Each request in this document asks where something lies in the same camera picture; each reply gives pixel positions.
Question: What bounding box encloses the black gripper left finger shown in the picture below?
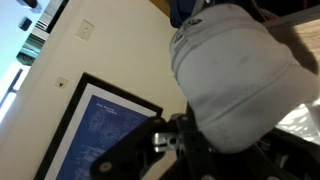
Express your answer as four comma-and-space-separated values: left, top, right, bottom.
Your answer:
89, 113, 218, 180

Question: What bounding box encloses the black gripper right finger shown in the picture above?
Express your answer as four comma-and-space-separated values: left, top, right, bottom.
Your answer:
246, 128, 320, 180

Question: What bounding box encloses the white sneaker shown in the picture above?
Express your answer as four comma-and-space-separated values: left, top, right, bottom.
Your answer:
169, 3, 319, 154

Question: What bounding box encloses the framed blue poster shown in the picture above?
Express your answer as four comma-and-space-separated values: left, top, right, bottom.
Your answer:
33, 71, 164, 180

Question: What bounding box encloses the navy bag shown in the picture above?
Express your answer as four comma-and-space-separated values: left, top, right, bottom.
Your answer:
169, 0, 214, 28

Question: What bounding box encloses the small wall plate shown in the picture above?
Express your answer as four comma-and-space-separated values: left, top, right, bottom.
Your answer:
54, 76, 69, 89

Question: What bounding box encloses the white light switch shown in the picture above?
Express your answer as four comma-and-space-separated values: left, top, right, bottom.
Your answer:
75, 19, 95, 43

